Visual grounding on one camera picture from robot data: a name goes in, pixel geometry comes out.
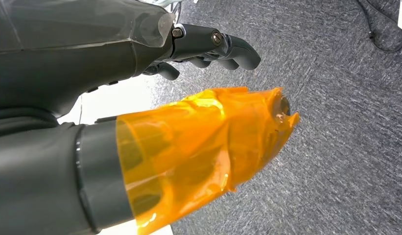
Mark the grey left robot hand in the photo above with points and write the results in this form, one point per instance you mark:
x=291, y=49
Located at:
x=74, y=39

